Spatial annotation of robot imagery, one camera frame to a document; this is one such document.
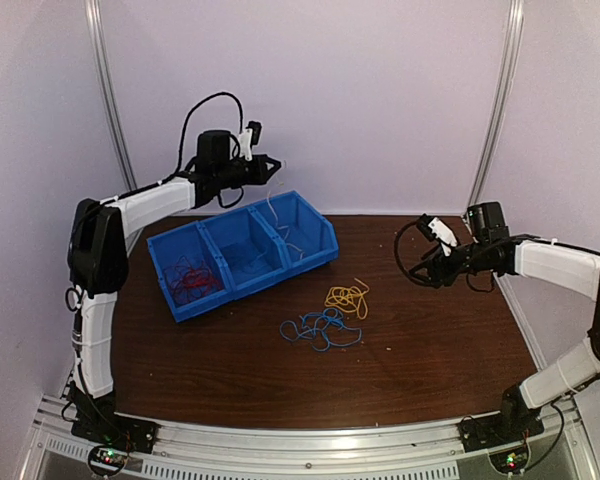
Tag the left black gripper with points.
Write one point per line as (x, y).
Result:
(261, 177)

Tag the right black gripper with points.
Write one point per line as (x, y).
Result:
(436, 262)

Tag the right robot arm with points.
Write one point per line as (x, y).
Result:
(569, 274)

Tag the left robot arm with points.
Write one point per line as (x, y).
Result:
(98, 251)

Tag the blue three-compartment bin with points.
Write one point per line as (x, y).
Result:
(208, 263)

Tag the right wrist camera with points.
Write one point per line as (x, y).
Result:
(434, 229)

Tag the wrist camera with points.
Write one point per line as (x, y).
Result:
(434, 229)
(249, 138)

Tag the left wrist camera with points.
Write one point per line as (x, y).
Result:
(249, 138)

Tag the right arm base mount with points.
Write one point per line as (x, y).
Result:
(504, 435)

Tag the front aluminium rail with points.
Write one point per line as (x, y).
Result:
(426, 450)

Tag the right aluminium frame post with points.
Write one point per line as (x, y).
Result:
(507, 70)

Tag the aluminium frame post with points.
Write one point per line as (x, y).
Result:
(507, 70)
(112, 115)

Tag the left aluminium frame post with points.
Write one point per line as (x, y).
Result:
(112, 115)

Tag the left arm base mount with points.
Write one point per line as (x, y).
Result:
(97, 421)

